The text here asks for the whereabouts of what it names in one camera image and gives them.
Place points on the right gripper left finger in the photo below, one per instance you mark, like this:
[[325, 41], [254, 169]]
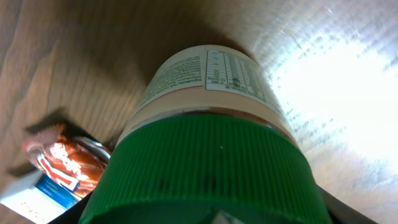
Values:
[[72, 215]]

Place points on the white Panadol box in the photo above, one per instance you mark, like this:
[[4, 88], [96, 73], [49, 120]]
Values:
[[38, 198]]

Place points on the red Top candy wrapper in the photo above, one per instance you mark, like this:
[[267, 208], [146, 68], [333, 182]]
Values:
[[74, 162]]

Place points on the green lid jar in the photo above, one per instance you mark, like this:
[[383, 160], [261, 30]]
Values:
[[208, 144]]

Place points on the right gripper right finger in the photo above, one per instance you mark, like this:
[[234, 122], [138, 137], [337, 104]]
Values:
[[341, 213]]

